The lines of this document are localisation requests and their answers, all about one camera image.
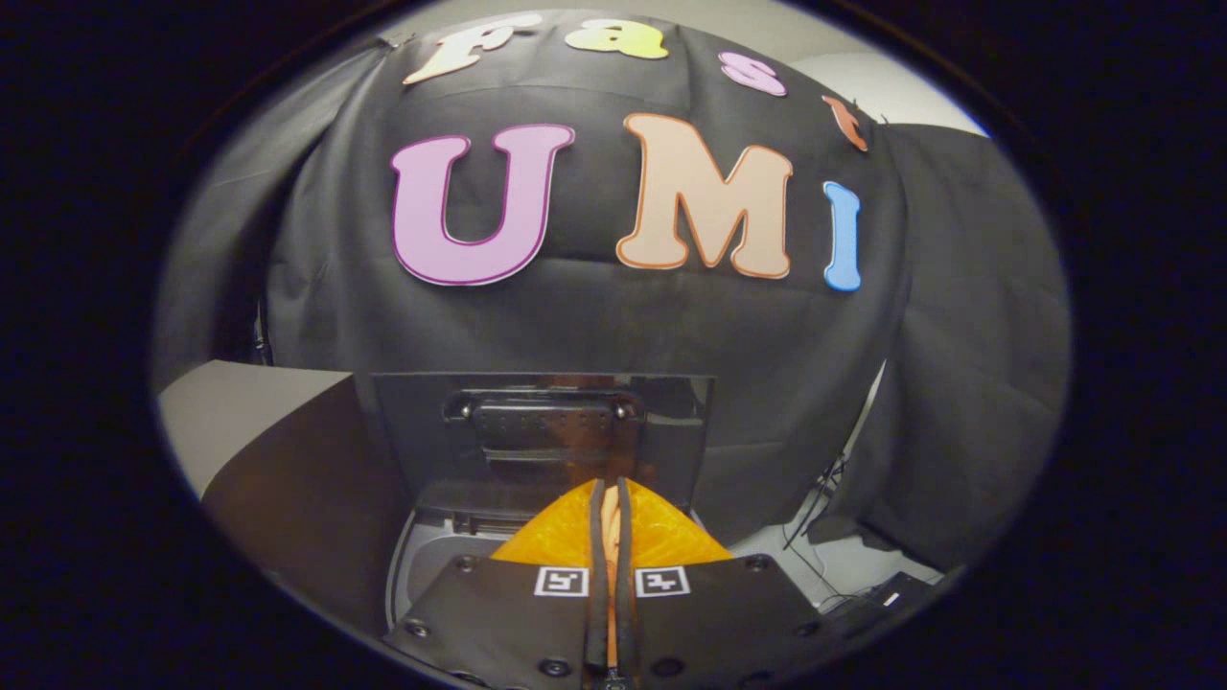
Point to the grey washing machine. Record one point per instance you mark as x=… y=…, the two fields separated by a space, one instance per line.
x=431 y=556

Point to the black backdrop cloth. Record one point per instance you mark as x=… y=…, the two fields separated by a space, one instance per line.
x=594 y=316

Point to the dark washing machine lid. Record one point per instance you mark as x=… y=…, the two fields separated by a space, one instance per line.
x=546 y=431

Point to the black floor box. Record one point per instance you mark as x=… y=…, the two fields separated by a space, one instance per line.
x=891 y=599

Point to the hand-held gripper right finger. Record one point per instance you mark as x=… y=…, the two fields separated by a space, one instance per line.
x=729 y=613

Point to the orange garment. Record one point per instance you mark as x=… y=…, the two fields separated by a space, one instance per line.
x=612 y=575

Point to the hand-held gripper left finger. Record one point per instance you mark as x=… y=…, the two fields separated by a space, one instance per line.
x=498 y=613

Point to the white and dark cabinet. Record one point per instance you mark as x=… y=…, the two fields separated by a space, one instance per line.
x=297 y=479

